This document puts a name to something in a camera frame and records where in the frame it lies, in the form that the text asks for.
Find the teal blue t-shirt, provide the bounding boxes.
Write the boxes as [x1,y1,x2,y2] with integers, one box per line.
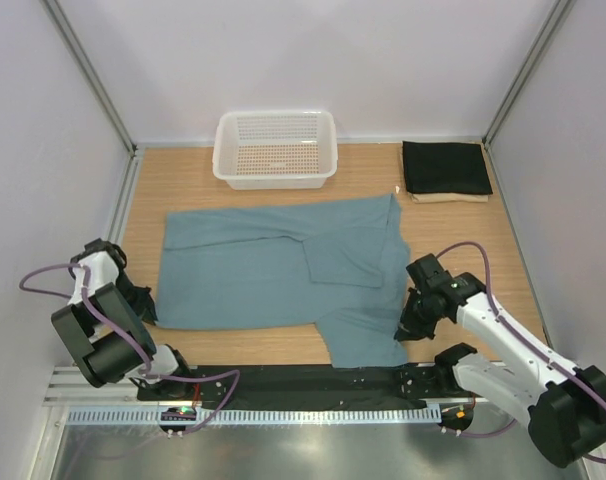
[156,194,410,368]

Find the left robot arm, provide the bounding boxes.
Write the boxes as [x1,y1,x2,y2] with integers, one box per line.
[51,239,195,400]

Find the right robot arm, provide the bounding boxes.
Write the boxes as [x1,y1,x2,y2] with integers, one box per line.
[396,254,606,468]

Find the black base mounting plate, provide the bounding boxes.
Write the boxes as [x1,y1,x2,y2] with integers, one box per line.
[133,363,472,411]

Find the folded black t-shirt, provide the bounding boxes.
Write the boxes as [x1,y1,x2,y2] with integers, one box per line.
[401,139,494,197]

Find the white perforated plastic basket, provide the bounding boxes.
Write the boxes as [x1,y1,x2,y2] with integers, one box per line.
[212,110,338,190]

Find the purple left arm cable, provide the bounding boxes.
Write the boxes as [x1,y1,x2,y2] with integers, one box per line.
[18,262,242,436]

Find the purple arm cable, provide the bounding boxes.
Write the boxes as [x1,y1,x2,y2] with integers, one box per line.
[432,241,606,464]
[18,262,242,436]

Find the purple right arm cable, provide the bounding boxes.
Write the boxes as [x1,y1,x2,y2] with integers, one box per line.
[432,241,606,464]

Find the aluminium front frame rail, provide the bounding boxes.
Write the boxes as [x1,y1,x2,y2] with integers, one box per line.
[45,365,455,406]

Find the slotted grey cable duct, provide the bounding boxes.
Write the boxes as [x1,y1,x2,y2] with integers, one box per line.
[66,404,441,427]

